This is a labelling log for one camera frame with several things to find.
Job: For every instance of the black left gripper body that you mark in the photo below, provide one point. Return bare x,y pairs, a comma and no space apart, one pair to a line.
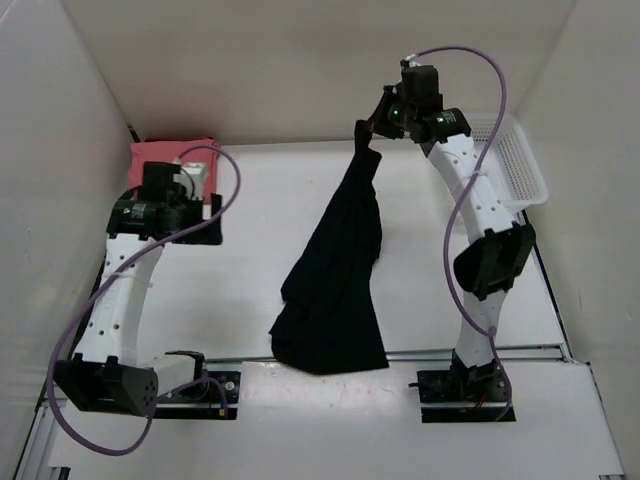
188,211

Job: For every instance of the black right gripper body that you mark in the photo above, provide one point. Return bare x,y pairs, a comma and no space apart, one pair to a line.
391,119

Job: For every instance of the black t-shirt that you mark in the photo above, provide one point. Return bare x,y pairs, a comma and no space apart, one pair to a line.
328,324

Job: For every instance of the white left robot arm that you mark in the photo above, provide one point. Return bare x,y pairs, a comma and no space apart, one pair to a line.
103,374

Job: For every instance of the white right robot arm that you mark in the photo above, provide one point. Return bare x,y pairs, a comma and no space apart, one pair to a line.
480,277

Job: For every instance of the white plastic basket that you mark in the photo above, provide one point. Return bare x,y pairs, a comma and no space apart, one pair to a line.
513,170

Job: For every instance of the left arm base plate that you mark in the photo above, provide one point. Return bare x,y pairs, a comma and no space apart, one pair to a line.
214,400

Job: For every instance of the aluminium table edge rail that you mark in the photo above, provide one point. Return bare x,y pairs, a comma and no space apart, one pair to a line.
523,353

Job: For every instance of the aluminium side frame rail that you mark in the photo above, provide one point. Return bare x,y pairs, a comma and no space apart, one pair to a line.
34,464

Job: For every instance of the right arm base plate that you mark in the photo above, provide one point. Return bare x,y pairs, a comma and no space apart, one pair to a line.
443,401

